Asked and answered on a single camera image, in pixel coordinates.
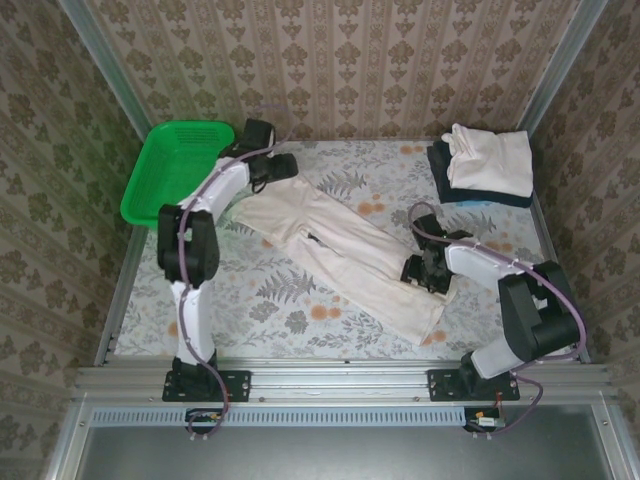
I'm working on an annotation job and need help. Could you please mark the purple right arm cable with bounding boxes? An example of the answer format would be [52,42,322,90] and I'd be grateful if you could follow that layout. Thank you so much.
[408,201,587,439]

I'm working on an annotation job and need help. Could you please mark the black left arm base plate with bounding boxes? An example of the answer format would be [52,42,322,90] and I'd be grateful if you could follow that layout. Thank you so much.
[162,368,252,403]

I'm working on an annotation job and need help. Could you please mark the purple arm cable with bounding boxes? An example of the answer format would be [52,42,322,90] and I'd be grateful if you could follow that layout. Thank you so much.
[408,201,587,439]
[172,103,296,442]

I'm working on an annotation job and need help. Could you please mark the white robot-arm print t-shirt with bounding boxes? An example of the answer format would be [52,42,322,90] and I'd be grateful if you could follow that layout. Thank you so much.
[230,174,456,347]

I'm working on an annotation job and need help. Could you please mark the aluminium frame post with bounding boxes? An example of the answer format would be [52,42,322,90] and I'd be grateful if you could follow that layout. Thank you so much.
[517,0,609,136]
[57,0,166,156]

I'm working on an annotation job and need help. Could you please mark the grey metal shelf panel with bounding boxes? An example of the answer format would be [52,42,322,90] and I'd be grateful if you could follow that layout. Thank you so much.
[73,423,614,480]

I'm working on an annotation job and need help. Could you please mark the aluminium table side rail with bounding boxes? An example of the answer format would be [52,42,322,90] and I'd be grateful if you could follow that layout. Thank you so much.
[94,144,174,366]
[529,192,594,364]

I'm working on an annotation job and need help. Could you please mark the floral table cloth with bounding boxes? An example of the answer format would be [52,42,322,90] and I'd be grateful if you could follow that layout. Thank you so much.
[114,140,581,362]

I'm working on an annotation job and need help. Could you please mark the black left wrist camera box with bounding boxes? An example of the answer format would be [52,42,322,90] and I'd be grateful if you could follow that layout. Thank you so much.
[243,118,276,151]

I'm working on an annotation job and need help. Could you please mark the grey slotted cable duct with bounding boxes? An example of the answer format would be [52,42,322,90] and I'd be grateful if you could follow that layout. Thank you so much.
[92,405,469,424]

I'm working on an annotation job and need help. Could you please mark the stack of folded clothes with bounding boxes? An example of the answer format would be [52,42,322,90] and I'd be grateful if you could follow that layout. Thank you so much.
[426,139,535,210]

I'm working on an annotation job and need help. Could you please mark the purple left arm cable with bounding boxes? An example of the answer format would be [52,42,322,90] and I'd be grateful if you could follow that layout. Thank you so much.
[172,103,296,442]

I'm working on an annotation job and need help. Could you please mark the green plastic mesh basket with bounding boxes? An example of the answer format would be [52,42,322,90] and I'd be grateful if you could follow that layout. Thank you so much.
[120,119,236,231]

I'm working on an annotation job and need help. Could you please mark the folded plain white t-shirt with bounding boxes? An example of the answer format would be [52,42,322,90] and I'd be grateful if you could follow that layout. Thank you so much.
[441,123,535,199]

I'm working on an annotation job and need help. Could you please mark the aluminium mounting rail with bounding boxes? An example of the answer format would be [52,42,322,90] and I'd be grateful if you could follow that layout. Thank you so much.
[72,364,619,401]

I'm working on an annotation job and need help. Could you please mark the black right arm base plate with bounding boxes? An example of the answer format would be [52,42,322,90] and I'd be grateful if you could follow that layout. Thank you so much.
[428,368,521,403]

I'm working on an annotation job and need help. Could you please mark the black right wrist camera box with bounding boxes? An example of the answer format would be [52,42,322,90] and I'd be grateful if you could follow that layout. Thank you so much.
[412,214,446,247]

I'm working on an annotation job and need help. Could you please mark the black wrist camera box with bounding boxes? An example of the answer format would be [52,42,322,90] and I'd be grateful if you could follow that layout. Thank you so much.
[243,118,276,151]
[412,214,446,247]

